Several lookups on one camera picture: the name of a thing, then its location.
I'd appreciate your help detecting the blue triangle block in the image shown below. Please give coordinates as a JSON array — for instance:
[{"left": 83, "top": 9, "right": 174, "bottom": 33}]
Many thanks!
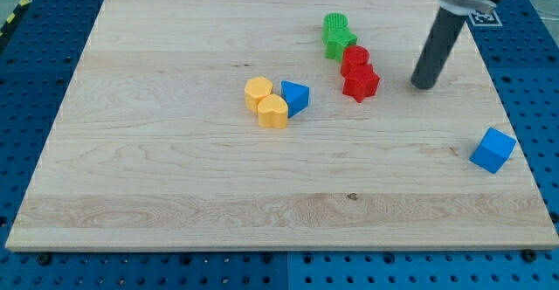
[{"left": 281, "top": 80, "right": 310, "bottom": 118}]

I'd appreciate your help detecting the green cylinder block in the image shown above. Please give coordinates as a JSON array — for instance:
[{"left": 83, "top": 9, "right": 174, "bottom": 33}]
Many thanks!
[{"left": 321, "top": 12, "right": 349, "bottom": 44}]

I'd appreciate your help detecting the black bolt front left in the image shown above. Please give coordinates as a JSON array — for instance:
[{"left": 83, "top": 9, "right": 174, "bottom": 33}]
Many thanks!
[{"left": 36, "top": 252, "right": 52, "bottom": 266}]

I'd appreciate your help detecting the green star block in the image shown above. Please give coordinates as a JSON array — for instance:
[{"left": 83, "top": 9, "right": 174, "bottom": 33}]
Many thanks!
[{"left": 322, "top": 28, "right": 358, "bottom": 62}]

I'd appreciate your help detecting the black white fiducial marker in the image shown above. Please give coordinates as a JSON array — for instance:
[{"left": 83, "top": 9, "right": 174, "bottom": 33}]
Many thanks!
[{"left": 469, "top": 10, "right": 502, "bottom": 27}]

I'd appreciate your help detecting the red cylinder block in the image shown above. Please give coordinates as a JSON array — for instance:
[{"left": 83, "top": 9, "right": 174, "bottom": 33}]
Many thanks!
[{"left": 341, "top": 45, "right": 370, "bottom": 77}]

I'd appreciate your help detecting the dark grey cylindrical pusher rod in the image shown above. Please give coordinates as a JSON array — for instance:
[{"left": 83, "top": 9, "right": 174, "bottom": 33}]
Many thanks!
[{"left": 411, "top": 7, "right": 466, "bottom": 90}]

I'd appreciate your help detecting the yellow heart block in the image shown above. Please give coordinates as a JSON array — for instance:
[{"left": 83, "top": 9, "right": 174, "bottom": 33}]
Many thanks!
[{"left": 257, "top": 94, "right": 288, "bottom": 128}]

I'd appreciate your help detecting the black bolt front right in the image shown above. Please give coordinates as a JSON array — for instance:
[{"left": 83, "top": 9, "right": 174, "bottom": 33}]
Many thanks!
[{"left": 521, "top": 249, "right": 538, "bottom": 263}]

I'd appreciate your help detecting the blue cube block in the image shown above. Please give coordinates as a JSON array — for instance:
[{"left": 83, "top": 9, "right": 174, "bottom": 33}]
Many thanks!
[{"left": 469, "top": 128, "right": 516, "bottom": 174}]

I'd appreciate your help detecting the light wooden board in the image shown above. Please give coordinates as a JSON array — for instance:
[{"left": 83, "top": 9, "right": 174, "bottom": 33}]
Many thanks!
[{"left": 6, "top": 0, "right": 558, "bottom": 252}]

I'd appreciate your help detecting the red star block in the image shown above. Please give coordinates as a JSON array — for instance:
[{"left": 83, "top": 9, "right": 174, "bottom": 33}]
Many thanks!
[{"left": 342, "top": 64, "right": 380, "bottom": 103}]

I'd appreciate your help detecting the black bolt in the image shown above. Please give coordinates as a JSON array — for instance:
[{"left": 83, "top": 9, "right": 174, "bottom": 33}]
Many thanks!
[
  {"left": 36, "top": 252, "right": 52, "bottom": 266},
  {"left": 521, "top": 249, "right": 538, "bottom": 263}
]

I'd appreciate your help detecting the yellow hexagon block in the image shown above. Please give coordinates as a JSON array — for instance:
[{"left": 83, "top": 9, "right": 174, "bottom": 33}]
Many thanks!
[{"left": 245, "top": 76, "right": 273, "bottom": 113}]

